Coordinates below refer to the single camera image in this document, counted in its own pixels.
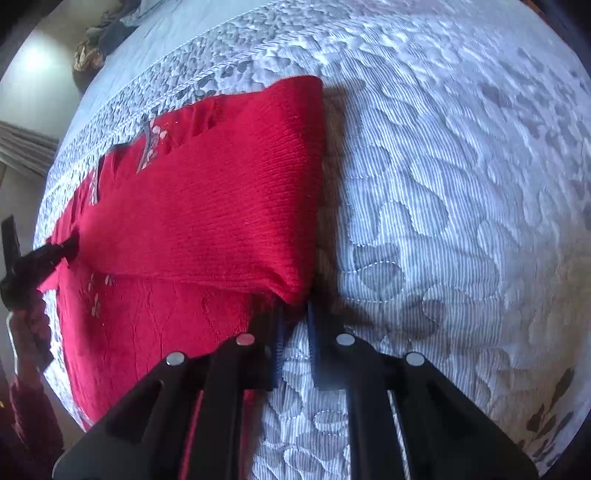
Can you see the pile of clothes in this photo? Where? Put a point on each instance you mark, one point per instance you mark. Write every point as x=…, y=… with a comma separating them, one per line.
x=114, y=27

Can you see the person's left hand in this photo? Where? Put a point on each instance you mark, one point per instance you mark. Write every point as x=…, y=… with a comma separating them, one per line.
x=23, y=327

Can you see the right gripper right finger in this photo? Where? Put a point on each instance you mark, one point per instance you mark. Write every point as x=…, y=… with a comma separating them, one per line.
x=406, y=419

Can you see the grey quilted bedspread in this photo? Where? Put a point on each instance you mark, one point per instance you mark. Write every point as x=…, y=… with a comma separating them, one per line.
x=454, y=217

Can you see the red knit sweater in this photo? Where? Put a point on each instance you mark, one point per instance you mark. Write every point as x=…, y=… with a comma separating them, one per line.
x=186, y=234

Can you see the grey curtain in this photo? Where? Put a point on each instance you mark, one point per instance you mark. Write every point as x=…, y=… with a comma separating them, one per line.
x=26, y=151

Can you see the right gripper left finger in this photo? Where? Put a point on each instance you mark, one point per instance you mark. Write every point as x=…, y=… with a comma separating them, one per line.
x=183, y=420

